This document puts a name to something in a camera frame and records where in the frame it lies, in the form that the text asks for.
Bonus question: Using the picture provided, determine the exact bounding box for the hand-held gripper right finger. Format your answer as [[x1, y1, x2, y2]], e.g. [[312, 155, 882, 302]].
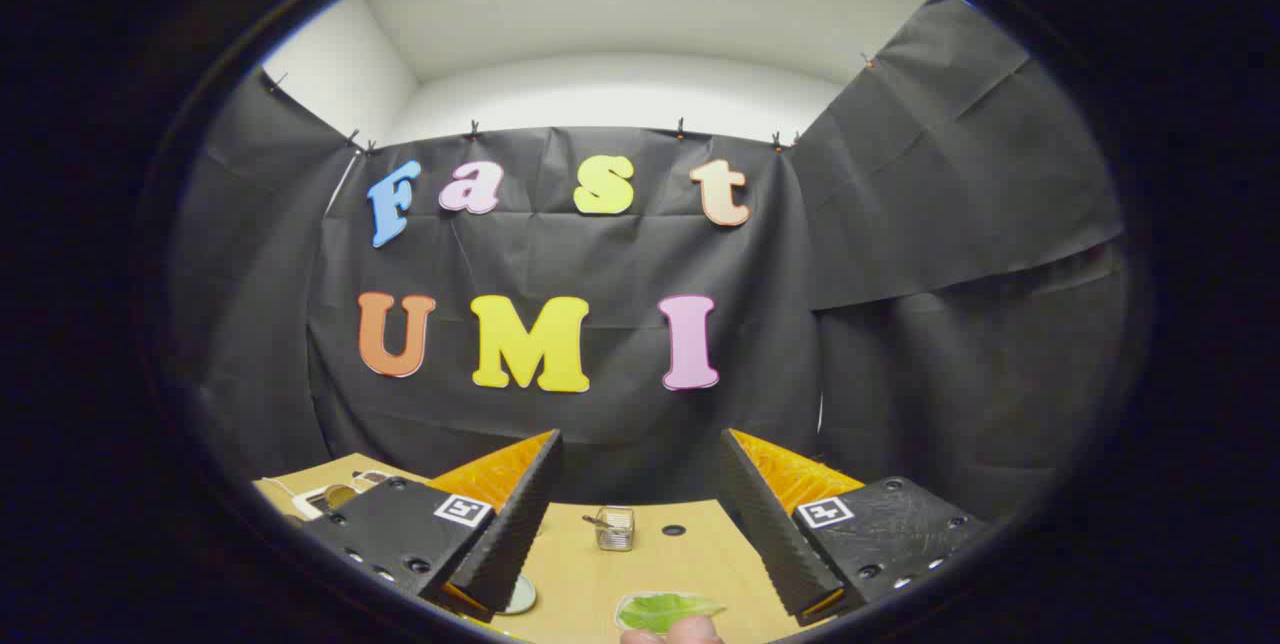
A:
[[718, 429, 991, 625]]

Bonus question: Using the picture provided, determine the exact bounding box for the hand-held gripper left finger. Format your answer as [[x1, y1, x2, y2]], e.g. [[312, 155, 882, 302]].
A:
[[300, 429, 563, 623]]

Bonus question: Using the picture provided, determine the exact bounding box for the green lettuce leaf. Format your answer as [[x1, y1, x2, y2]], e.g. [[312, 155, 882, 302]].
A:
[[620, 594, 726, 633]]

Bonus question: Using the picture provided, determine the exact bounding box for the white toaster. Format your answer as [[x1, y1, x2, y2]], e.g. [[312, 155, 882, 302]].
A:
[[293, 482, 369, 519]]

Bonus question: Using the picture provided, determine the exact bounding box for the black backdrop cloth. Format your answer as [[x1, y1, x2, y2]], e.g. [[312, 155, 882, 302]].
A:
[[170, 0, 1131, 525]]

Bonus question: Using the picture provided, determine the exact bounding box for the metal wire utensil holder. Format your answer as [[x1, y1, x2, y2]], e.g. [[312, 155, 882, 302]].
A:
[[583, 506, 637, 552]]

